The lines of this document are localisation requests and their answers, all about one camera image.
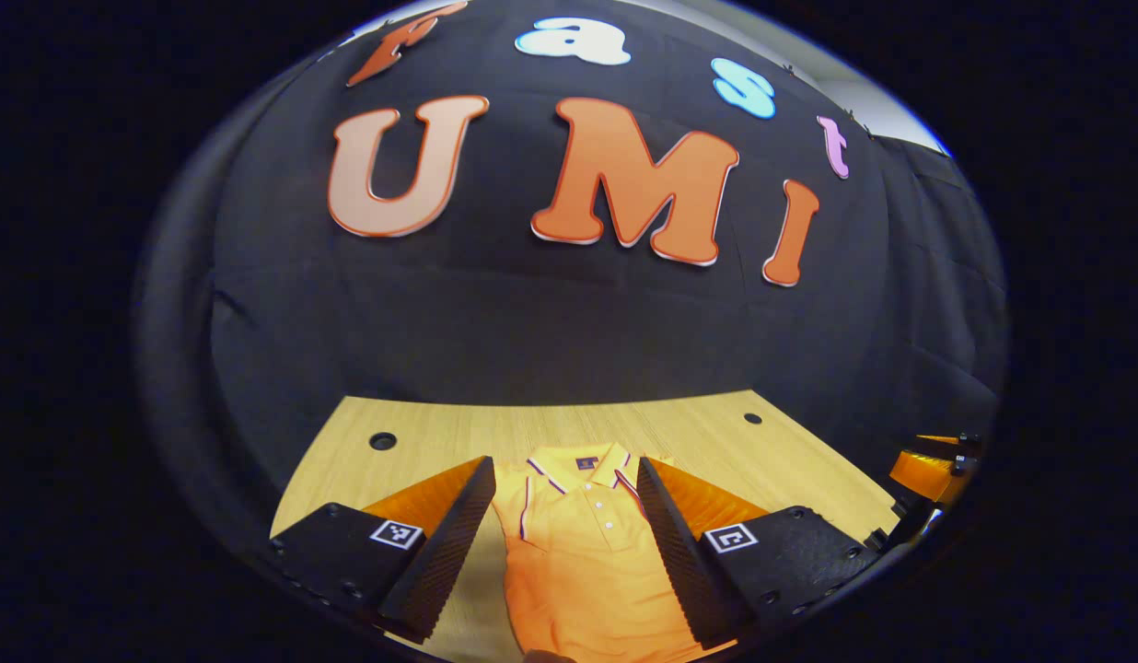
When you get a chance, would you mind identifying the black backdrop cloth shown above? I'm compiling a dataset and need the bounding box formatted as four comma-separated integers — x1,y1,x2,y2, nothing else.
136,0,1010,553

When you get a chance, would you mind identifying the orange polo T-shirt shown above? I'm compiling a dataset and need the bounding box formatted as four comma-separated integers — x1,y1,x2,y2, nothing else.
491,442,740,663

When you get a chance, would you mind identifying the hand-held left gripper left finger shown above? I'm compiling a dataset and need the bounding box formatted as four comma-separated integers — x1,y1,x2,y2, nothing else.
267,455,498,646

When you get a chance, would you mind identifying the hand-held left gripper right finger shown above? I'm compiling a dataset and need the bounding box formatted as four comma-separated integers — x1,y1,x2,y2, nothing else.
635,456,881,650

